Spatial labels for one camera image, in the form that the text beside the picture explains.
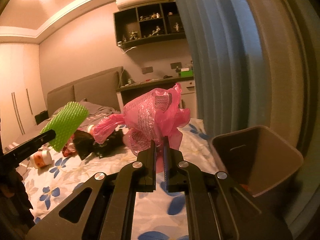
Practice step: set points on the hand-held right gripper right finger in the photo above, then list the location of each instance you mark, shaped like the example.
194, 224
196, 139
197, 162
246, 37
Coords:
165, 160

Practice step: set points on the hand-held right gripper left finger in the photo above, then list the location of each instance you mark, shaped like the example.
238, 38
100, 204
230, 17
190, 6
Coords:
154, 160

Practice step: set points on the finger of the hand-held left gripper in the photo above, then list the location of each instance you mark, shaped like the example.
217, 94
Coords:
42, 138

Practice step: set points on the orange and white paper cup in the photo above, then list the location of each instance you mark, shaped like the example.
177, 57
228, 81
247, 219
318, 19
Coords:
42, 158

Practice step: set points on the green foam fruit net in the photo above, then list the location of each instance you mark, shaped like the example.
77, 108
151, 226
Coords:
66, 123

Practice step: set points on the large pink plastic bag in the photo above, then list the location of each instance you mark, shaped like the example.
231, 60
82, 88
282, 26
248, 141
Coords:
150, 115

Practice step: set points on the brown trash bin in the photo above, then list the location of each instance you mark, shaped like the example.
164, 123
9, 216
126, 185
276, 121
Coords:
257, 160

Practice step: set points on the black plastic bag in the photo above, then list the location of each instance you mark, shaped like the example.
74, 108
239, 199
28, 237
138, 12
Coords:
100, 145

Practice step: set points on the small pink plastic bag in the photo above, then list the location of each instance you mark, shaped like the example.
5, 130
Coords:
106, 128

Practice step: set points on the white wardrobe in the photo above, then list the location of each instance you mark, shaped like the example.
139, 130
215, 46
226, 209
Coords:
17, 85

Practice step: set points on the padded bed headboard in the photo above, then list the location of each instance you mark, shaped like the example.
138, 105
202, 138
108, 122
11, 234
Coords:
92, 87

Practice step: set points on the desk with dark top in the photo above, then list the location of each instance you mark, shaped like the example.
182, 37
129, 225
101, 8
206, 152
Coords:
150, 82

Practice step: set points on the green box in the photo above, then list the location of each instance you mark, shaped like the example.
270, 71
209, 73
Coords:
187, 73

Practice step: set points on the blue curtain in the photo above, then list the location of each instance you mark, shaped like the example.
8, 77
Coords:
220, 55

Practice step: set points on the beige curtain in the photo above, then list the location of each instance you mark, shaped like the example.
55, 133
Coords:
287, 67

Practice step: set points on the dark wall socket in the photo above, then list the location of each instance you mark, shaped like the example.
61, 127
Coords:
175, 65
147, 69

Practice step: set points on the dark wall shelf with figurines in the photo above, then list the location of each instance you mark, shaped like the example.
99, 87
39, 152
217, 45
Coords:
130, 25

